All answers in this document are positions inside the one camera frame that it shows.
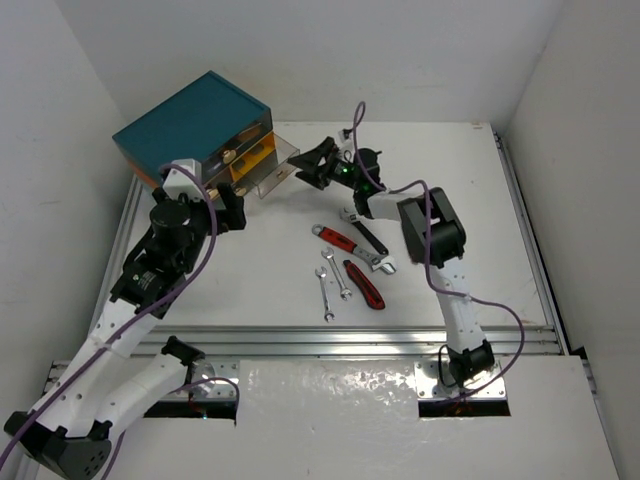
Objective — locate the teal drawer organizer box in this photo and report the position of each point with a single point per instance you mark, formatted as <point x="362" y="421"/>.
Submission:
<point x="212" y="121"/>

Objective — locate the transparent brown drawer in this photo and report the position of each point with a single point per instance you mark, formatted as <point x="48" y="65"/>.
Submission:
<point x="263" y="167"/>

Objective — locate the white foam cover panel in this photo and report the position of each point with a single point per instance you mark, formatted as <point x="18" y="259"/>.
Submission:
<point x="360" y="391"/>

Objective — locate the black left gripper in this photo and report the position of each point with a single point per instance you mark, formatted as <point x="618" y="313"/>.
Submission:
<point x="230" y="207"/>

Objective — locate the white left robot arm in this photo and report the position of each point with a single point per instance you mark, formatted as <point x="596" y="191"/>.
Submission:
<point x="75" y="430"/>

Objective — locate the small silver open-end wrench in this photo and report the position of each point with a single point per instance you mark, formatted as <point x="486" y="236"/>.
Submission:
<point x="321" y="274"/>

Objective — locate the aluminium table edge rail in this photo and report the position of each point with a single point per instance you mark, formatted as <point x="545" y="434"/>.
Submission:
<point x="301" y="342"/>

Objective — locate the black handled adjustable wrench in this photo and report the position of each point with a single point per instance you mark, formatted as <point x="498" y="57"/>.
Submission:
<point x="352" y="218"/>

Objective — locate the red handled adjustable wrench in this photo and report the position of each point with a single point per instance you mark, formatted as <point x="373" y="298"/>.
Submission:
<point x="376" y="262"/>

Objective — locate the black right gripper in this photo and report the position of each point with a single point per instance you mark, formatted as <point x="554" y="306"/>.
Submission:
<point x="313" y="159"/>

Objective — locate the red black utility knife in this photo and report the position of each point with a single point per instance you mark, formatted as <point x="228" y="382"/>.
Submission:
<point x="370" y="293"/>

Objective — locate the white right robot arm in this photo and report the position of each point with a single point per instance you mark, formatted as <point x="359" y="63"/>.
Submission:
<point x="433" y="235"/>

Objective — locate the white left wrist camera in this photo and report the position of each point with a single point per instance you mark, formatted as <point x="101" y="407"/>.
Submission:
<point x="182" y="176"/>

